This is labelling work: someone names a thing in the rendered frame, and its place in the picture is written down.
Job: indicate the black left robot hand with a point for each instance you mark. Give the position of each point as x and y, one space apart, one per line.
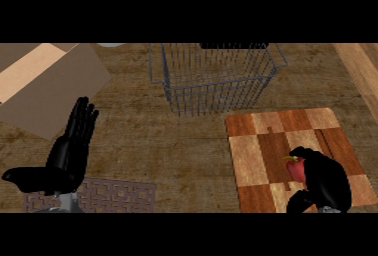
67 156

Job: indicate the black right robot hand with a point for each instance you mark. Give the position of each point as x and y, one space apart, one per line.
326 180

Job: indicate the red bell pepper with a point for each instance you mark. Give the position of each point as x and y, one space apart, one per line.
295 169

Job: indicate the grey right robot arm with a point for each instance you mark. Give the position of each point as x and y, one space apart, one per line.
328 210

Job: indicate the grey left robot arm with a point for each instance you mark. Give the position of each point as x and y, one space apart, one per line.
67 202

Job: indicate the checkered wooden cutting board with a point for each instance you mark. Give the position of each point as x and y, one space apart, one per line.
275 156

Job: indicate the brown patterned placemat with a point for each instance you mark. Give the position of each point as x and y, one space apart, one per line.
115 198

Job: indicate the brown cardboard box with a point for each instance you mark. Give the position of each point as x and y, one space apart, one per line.
46 86

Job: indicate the pale grey round object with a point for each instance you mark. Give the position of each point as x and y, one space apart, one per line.
109 44

